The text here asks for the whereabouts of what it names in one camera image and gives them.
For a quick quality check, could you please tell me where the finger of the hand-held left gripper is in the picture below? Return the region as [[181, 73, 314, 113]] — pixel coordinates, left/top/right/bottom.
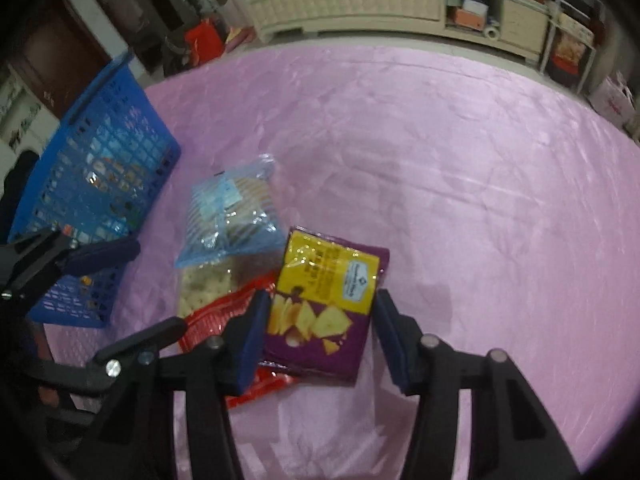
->
[[0, 227, 142, 302], [84, 316, 189, 387]]

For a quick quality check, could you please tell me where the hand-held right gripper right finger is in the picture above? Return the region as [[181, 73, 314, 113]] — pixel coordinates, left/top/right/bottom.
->
[[372, 289, 581, 480]]

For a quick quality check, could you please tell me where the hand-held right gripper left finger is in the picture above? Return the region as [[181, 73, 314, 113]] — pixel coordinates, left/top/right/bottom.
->
[[65, 290, 272, 480]]

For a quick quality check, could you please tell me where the yellow purple chip packet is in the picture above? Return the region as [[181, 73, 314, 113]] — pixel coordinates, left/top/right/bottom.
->
[[260, 226, 392, 387]]

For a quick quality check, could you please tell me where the blue plastic basket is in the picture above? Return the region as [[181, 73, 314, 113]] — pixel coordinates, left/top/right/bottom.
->
[[7, 51, 182, 329]]

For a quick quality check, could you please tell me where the red snack packet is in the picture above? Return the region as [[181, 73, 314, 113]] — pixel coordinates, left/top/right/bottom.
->
[[177, 275, 296, 411]]

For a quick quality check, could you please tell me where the clear square cracker packet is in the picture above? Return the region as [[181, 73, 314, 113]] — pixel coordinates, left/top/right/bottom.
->
[[177, 252, 261, 318]]

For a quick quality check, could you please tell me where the blue clear biscuit packet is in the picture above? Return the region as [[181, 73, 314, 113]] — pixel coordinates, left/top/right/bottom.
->
[[174, 154, 286, 268]]

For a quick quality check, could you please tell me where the white glass-door cabinet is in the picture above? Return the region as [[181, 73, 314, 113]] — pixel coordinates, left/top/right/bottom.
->
[[0, 72, 61, 161]]

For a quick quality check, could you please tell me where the pink blanket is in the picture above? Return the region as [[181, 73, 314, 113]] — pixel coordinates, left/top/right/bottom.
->
[[30, 42, 640, 480]]

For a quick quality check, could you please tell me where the brown wooden door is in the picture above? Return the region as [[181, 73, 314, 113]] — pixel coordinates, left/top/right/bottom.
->
[[12, 0, 113, 121]]

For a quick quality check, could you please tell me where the black bag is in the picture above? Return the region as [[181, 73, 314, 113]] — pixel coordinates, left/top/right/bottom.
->
[[162, 30, 193, 76]]

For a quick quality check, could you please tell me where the red bag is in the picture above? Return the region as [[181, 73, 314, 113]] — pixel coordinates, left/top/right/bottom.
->
[[184, 19, 226, 66]]

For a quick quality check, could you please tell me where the pink purple folded mat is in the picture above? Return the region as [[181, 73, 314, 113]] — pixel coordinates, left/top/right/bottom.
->
[[225, 25, 256, 53]]

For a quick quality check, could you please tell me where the white pink bag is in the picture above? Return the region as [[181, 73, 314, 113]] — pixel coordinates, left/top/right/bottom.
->
[[587, 72, 638, 128]]

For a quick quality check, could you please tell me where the red box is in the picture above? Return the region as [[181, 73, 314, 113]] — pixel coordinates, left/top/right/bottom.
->
[[550, 55, 588, 81]]

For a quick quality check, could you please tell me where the orange box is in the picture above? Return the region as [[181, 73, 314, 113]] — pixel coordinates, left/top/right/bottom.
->
[[450, 7, 488, 28]]

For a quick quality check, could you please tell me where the cream tv cabinet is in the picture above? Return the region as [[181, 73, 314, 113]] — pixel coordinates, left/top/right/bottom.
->
[[247, 0, 556, 66]]

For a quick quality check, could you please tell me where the white metal shelf rack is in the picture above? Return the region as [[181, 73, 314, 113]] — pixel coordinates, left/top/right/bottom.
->
[[540, 0, 613, 96]]

